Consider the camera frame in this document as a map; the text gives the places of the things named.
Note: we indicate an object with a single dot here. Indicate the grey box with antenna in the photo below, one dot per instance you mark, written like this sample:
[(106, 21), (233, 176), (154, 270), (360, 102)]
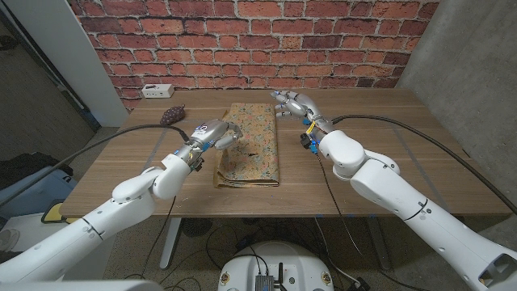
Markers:
[(264, 283)]

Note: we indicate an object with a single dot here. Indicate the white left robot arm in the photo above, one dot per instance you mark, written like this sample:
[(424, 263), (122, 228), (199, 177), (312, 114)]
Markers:
[(121, 210)]

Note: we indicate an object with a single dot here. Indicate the white wall pillar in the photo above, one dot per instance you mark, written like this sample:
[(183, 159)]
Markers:
[(68, 52)]

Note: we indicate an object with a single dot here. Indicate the white table leg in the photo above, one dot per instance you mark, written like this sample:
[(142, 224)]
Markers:
[(169, 246)]

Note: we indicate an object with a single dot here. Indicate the red brick printed backdrop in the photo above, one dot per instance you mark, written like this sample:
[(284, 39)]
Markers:
[(242, 40)]

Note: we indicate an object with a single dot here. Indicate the yellow black floor item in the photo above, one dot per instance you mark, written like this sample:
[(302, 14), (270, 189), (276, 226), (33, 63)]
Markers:
[(52, 212)]

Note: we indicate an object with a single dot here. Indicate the dark purple toy grapes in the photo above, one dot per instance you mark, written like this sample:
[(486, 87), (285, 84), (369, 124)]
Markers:
[(171, 116)]

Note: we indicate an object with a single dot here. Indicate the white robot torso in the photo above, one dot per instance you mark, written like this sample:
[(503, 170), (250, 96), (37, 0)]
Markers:
[(274, 258)]

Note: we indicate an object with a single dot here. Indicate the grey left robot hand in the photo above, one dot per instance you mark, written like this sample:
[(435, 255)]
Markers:
[(212, 133)]

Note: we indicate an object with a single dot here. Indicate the tan patterned cloth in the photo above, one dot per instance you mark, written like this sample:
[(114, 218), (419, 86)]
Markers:
[(254, 137)]

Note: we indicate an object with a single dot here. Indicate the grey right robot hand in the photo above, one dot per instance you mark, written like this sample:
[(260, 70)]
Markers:
[(301, 107)]

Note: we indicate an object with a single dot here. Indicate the white power strip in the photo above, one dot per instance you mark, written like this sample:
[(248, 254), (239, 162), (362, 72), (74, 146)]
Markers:
[(157, 91)]

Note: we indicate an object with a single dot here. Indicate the white sneaker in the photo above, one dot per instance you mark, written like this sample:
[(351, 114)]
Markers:
[(8, 239)]

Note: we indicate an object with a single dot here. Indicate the grey table leg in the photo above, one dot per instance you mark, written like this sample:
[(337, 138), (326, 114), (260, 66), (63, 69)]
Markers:
[(379, 242)]

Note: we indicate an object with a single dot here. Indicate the blue storage bin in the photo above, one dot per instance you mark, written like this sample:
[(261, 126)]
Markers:
[(32, 196)]

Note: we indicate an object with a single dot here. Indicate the black round floor object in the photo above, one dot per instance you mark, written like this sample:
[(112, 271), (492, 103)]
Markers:
[(196, 229)]

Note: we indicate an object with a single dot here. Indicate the black cloth bag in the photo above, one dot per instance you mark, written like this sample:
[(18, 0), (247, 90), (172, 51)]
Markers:
[(24, 163)]

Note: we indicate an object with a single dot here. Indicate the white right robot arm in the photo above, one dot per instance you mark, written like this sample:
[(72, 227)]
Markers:
[(396, 194)]

